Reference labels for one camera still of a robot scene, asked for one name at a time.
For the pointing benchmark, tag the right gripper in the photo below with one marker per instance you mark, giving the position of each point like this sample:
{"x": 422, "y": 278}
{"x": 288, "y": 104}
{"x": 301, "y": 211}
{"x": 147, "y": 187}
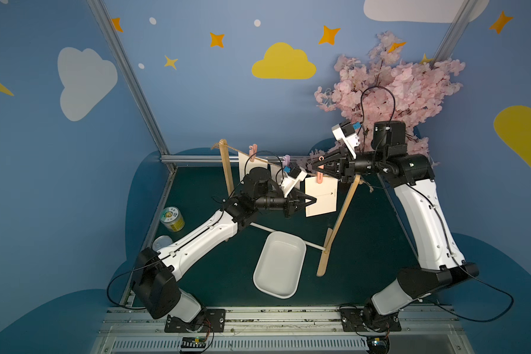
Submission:
{"x": 342, "y": 164}

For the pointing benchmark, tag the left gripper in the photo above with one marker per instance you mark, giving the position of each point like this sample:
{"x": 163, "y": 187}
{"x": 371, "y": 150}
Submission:
{"x": 290, "y": 203}

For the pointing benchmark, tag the white postcard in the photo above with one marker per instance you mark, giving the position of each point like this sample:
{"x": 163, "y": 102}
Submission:
{"x": 325, "y": 193}
{"x": 277, "y": 172}
{"x": 246, "y": 164}

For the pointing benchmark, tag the purple clothespin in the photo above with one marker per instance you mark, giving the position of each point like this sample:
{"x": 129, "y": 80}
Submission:
{"x": 286, "y": 163}

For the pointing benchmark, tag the light pink clothespin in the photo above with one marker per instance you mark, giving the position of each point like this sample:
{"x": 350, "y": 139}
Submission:
{"x": 253, "y": 150}

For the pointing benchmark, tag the salmon clothespin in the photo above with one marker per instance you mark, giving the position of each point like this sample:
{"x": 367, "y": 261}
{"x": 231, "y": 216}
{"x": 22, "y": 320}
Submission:
{"x": 320, "y": 175}

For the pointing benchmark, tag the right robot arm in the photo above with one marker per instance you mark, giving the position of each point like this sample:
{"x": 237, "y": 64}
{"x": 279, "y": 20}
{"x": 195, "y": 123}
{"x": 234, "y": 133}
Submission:
{"x": 441, "y": 264}

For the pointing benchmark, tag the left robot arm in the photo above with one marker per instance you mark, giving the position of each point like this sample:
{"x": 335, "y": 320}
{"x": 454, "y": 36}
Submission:
{"x": 155, "y": 275}

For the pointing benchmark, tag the wooden clothesline stand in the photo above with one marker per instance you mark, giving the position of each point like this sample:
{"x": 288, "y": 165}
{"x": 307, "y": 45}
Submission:
{"x": 260, "y": 192}

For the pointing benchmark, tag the white plastic tray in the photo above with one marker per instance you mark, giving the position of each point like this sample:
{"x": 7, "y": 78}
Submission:
{"x": 280, "y": 265}

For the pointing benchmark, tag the pink cherry blossom tree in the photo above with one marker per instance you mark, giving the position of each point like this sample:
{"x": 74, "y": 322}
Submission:
{"x": 387, "y": 88}

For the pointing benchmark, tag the yellow green tin can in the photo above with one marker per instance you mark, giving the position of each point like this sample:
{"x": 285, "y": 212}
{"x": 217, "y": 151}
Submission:
{"x": 172, "y": 219}

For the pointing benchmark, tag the silver tin can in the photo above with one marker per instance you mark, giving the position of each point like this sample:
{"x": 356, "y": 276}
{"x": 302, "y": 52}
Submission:
{"x": 161, "y": 242}

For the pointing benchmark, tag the green circuit board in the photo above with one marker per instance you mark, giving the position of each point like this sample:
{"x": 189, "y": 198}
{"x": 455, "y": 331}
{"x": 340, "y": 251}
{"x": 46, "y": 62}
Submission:
{"x": 193, "y": 344}

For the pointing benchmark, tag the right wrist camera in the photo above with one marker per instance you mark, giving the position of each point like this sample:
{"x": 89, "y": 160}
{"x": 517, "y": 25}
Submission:
{"x": 346, "y": 132}

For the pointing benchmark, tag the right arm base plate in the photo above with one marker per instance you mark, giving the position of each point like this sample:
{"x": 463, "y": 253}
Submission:
{"x": 358, "y": 319}

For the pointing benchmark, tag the rear aluminium floor rail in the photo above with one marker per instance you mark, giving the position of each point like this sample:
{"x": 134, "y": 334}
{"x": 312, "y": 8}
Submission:
{"x": 216, "y": 159}

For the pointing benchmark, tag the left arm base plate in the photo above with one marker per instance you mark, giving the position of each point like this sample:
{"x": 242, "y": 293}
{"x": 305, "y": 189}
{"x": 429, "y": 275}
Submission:
{"x": 208, "y": 320}

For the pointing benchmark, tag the right aluminium frame post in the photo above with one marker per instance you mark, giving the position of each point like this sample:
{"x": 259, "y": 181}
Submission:
{"x": 455, "y": 31}

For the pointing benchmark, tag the aluminium frame post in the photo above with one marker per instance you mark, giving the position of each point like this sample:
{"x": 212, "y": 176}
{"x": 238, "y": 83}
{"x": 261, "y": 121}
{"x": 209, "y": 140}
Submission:
{"x": 455, "y": 31}
{"x": 101, "y": 15}

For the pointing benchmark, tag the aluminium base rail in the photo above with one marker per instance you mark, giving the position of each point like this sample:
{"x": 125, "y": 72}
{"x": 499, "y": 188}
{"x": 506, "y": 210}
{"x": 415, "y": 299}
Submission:
{"x": 293, "y": 329}

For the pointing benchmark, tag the left aluminium frame post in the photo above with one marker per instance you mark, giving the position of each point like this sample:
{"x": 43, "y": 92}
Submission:
{"x": 101, "y": 15}

